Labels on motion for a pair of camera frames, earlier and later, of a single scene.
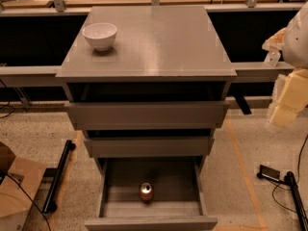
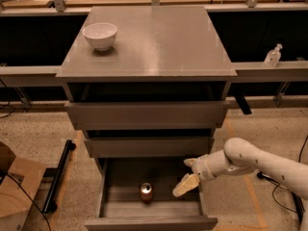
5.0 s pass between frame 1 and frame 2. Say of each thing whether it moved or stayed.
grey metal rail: stayed
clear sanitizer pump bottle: stayed
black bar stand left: stayed
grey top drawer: stayed
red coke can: stayed
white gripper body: moved
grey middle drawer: stayed
